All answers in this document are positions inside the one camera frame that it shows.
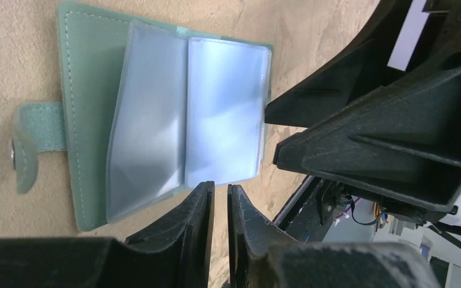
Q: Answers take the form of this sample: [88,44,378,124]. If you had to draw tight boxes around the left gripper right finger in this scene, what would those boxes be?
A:
[227,185,439,287]

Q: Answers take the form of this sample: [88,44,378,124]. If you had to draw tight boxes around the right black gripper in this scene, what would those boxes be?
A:
[351,1,461,95]

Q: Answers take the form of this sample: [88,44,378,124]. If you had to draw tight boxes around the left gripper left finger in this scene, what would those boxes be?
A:
[0,181,215,287]

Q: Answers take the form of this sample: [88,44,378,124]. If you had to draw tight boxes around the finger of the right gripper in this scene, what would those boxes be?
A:
[274,52,461,212]
[265,40,373,128]

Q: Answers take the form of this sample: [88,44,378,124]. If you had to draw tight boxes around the green card holder wallet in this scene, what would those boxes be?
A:
[12,1,273,231]

